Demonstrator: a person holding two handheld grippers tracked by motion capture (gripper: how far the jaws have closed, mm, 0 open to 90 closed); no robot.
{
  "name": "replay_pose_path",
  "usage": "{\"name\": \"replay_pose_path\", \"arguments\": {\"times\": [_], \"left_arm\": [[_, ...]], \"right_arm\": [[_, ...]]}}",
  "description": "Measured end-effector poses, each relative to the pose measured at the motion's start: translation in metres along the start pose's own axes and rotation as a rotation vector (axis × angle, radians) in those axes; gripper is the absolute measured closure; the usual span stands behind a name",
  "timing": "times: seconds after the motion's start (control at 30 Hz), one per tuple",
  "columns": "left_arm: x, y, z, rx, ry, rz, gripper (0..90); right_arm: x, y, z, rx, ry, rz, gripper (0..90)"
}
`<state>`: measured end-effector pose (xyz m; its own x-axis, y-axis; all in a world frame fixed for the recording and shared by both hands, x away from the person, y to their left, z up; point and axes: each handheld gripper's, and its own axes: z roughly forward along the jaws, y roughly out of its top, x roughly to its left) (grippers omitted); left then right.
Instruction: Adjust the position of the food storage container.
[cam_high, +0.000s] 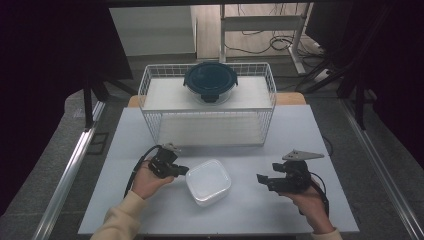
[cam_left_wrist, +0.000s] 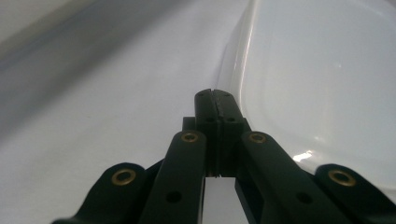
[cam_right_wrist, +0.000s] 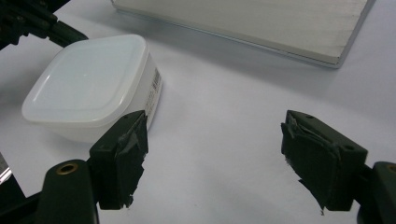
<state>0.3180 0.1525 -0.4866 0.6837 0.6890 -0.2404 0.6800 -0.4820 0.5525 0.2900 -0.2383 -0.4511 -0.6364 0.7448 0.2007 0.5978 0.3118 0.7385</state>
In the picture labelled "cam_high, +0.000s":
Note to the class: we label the dark green round container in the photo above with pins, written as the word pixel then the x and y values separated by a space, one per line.
pixel 210 81

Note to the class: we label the person's right hand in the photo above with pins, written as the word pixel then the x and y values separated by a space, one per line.
pixel 311 206

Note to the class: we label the metal rail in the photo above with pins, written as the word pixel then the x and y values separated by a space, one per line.
pixel 380 166
pixel 66 180

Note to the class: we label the white metal desk frame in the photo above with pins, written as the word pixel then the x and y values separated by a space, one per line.
pixel 260 23

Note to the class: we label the black square floor frame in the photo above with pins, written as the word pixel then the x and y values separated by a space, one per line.
pixel 98 143

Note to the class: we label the white cabinet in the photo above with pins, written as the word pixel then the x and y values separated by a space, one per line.
pixel 153 31

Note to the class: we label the clear square plastic container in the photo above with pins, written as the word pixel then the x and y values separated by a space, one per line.
pixel 208 181

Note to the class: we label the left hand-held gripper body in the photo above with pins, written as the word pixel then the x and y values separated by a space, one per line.
pixel 163 163

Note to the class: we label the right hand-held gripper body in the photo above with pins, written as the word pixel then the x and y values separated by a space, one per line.
pixel 295 176

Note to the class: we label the wooden table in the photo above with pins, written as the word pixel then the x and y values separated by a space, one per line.
pixel 290 99

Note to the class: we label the person's left hand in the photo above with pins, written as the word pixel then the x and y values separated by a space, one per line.
pixel 150 183

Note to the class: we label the black tripod legs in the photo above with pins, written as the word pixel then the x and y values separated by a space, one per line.
pixel 320 78

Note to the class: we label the black stand leg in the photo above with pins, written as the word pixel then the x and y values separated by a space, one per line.
pixel 88 110
pixel 360 106

